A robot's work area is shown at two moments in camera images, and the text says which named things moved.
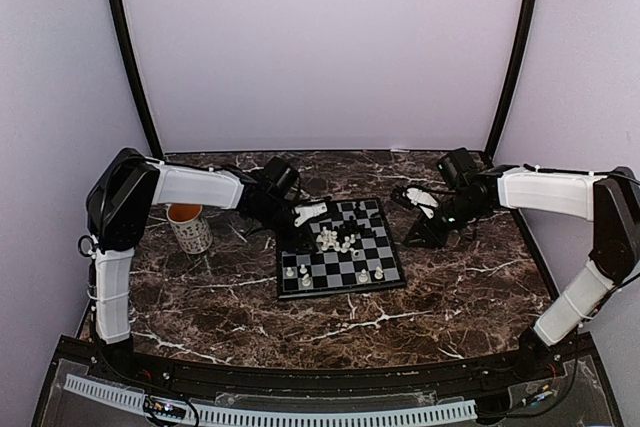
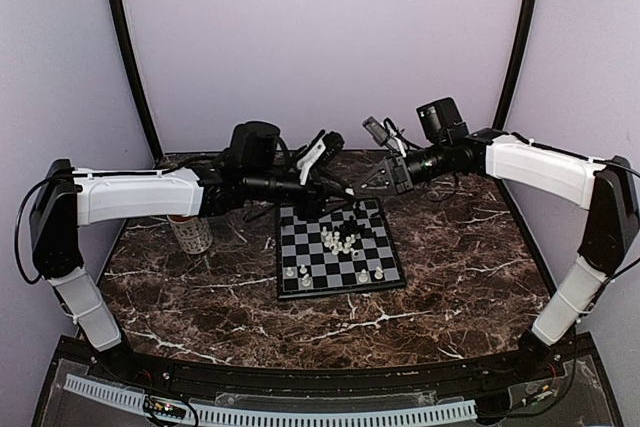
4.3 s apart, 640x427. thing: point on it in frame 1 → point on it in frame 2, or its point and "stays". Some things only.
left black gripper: [292, 242] → [317, 194]
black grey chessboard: [350, 250] stays
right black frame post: [527, 27] stays
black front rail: [101, 362] stays
